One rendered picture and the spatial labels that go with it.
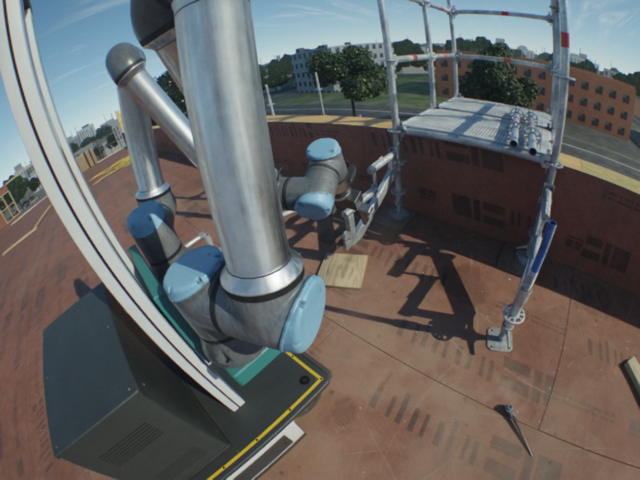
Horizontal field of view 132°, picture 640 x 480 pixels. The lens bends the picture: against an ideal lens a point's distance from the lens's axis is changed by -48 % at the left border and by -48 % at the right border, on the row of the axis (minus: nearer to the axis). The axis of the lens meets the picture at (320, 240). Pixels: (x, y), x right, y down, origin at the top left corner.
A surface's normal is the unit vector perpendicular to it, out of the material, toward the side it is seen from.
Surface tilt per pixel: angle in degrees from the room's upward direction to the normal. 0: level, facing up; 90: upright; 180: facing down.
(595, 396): 0
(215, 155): 81
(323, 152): 19
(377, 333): 0
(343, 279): 0
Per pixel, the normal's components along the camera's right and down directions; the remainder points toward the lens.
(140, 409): 0.72, 0.32
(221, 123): 0.19, 0.44
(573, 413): -0.17, -0.78
